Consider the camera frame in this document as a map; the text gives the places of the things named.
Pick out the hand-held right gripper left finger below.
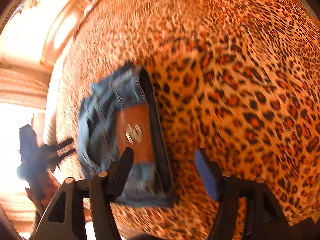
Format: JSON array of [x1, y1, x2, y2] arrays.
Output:
[[32, 147, 134, 240]]

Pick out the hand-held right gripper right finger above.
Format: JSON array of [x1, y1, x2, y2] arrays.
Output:
[[194, 148, 292, 240]]

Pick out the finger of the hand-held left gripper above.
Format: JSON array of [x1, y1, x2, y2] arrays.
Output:
[[56, 148, 77, 160], [56, 138, 74, 148]]

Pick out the blue denim pants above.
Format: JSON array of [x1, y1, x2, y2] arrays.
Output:
[[77, 61, 177, 208]]

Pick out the person's left forearm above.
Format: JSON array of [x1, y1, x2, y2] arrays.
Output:
[[25, 171, 62, 217]]

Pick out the leopard print blanket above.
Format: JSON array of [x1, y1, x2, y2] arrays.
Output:
[[44, 0, 320, 240]]

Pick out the wooden headboard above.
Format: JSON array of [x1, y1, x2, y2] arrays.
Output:
[[40, 0, 98, 68]]

